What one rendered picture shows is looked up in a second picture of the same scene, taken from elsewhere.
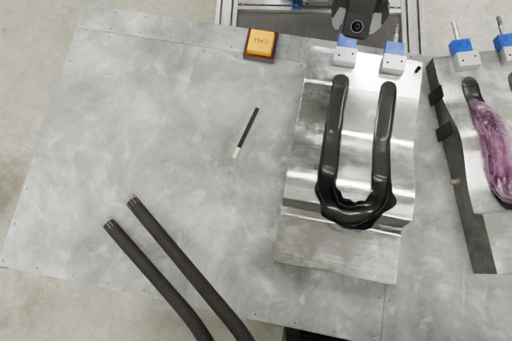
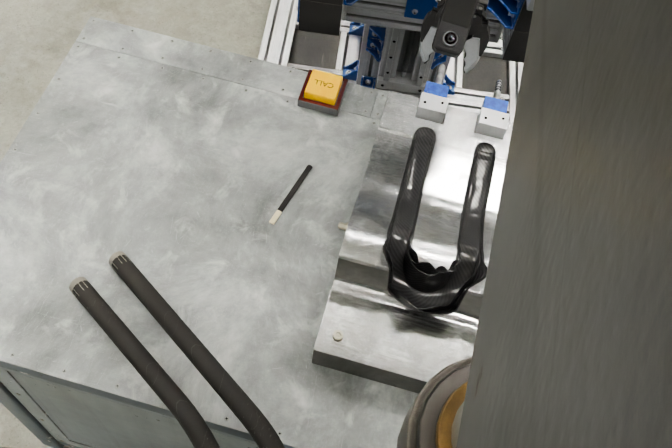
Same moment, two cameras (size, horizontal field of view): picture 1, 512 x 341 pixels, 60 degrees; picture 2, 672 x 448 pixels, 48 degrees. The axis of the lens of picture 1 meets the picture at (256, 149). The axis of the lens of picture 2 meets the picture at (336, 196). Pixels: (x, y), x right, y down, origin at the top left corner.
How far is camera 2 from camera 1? 40 cm
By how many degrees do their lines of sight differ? 17
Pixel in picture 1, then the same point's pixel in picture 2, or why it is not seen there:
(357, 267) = (432, 369)
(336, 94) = (418, 150)
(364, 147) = (450, 215)
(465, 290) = not seen: hidden behind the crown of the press
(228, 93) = (273, 143)
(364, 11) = (460, 22)
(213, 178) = (239, 246)
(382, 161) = (472, 233)
